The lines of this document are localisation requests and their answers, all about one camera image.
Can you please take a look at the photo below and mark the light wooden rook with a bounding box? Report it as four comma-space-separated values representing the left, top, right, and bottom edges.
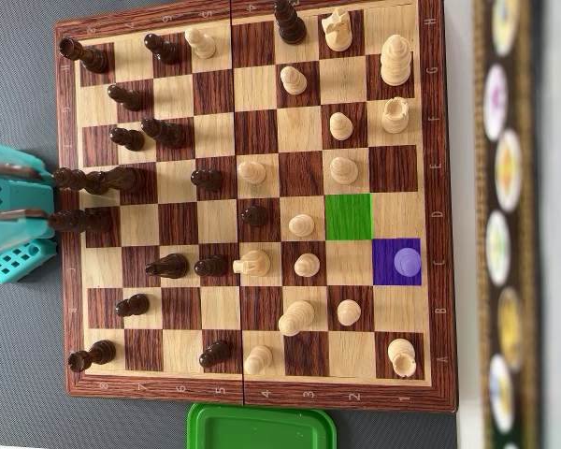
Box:
386, 337, 417, 379
381, 96, 410, 135

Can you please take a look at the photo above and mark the light wooden king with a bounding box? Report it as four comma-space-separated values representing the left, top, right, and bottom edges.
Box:
379, 34, 413, 87

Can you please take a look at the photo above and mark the dark box with round pictures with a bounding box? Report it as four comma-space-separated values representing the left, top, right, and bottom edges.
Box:
471, 0, 543, 449

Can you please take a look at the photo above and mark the dark wooden rook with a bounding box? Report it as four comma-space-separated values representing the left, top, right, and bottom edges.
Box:
58, 36, 109, 75
67, 340, 117, 374

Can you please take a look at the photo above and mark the wooden folding chessboard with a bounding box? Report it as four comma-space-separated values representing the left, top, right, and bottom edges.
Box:
52, 0, 459, 413

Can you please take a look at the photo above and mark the dark wooden queen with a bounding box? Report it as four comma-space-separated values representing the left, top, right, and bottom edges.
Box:
46, 209, 113, 235

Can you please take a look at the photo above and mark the teal gripper finger with brown pad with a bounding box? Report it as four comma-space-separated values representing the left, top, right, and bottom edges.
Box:
0, 139, 55, 183
0, 209, 56, 259

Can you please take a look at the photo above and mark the green plastic container lid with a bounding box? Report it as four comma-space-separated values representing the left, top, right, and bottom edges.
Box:
185, 400, 338, 449

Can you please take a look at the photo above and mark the light wooden knight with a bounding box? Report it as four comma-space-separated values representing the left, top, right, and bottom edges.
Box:
232, 249, 271, 279
320, 7, 354, 52

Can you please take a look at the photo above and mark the light wooden queen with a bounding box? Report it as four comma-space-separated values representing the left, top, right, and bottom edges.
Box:
278, 299, 316, 337

